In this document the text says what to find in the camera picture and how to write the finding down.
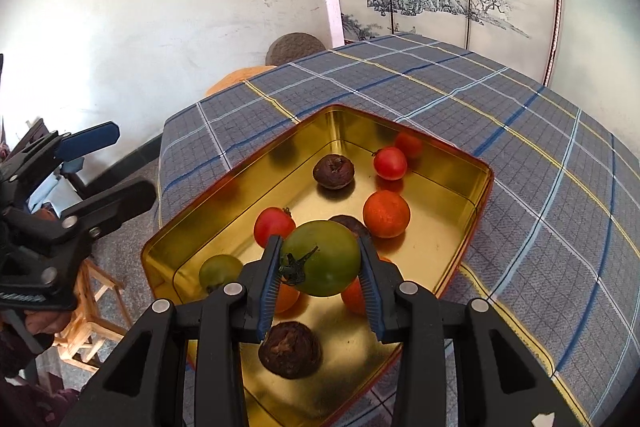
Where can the dark red cloth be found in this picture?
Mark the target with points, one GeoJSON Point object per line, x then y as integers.
{"type": "Point", "coordinates": [35, 407]}

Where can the round orange cushion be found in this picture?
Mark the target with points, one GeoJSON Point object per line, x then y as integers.
{"type": "Point", "coordinates": [235, 81]}

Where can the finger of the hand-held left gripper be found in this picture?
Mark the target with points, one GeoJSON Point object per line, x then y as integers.
{"type": "Point", "coordinates": [110, 207]}
{"type": "Point", "coordinates": [87, 140]}

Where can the brown wrinkled passion fruit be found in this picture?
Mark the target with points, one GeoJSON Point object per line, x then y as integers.
{"type": "Point", "coordinates": [350, 223]}
{"type": "Point", "coordinates": [290, 349]}
{"type": "Point", "coordinates": [334, 171]}

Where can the orange mandarin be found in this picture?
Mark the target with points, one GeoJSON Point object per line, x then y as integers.
{"type": "Point", "coordinates": [386, 214]}

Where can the dark chair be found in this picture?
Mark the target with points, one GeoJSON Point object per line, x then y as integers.
{"type": "Point", "coordinates": [75, 177]}

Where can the red tomato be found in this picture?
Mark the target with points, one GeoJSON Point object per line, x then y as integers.
{"type": "Point", "coordinates": [390, 163]}
{"type": "Point", "coordinates": [272, 227]}

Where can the wooden stool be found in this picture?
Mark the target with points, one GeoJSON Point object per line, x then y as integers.
{"type": "Point", "coordinates": [92, 302]}

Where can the red and gold tin box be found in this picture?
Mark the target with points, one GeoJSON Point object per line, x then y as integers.
{"type": "Point", "coordinates": [300, 202]}

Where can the large green tomato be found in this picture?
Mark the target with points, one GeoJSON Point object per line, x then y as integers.
{"type": "Point", "coordinates": [330, 257]}

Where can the person's left hand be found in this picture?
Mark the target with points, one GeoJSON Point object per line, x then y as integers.
{"type": "Point", "coordinates": [47, 322]}

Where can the small green tomato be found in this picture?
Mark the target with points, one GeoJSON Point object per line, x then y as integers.
{"type": "Point", "coordinates": [220, 272]}

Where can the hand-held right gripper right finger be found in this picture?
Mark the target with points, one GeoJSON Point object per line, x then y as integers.
{"type": "Point", "coordinates": [370, 292]}

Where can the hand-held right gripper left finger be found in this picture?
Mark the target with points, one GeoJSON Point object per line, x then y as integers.
{"type": "Point", "coordinates": [270, 287]}

